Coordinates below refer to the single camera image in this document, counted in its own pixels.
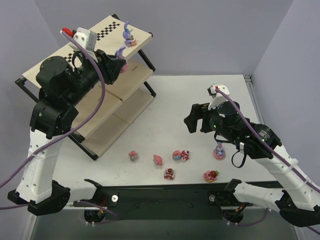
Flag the purple bunny holding cupcake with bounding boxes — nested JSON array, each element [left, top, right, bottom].
[[122, 21, 137, 48]]

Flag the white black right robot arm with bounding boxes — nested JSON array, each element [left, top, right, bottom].
[[183, 101, 320, 228]]

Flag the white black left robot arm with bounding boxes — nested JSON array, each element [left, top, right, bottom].
[[7, 50, 126, 216]]

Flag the beige three-tier shelf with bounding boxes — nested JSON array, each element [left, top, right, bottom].
[[15, 14, 156, 161]]

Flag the pink bear red cake toy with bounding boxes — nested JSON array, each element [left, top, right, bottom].
[[172, 150, 190, 162]]

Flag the pink lying figure toy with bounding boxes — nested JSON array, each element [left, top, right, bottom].
[[152, 155, 163, 166]]

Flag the pink bear strawberry donut toy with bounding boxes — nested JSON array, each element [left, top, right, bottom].
[[202, 170, 220, 183]]

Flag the strawberry cake slice toy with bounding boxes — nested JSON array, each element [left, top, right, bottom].
[[163, 168, 175, 180]]

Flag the pink figure flower wreath toy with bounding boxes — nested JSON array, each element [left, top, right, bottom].
[[128, 150, 138, 162]]

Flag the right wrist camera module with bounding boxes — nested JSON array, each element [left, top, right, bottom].
[[207, 83, 230, 110]]

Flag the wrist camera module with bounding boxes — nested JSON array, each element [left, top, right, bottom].
[[60, 27, 98, 52], [207, 83, 230, 110]]

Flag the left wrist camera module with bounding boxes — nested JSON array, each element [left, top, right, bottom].
[[60, 27, 98, 52]]

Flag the aluminium table frame rail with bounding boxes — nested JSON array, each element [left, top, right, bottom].
[[243, 74, 265, 124]]

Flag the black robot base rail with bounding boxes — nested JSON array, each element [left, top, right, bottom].
[[73, 183, 242, 221]]

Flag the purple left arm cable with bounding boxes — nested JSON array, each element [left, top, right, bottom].
[[0, 31, 121, 225]]

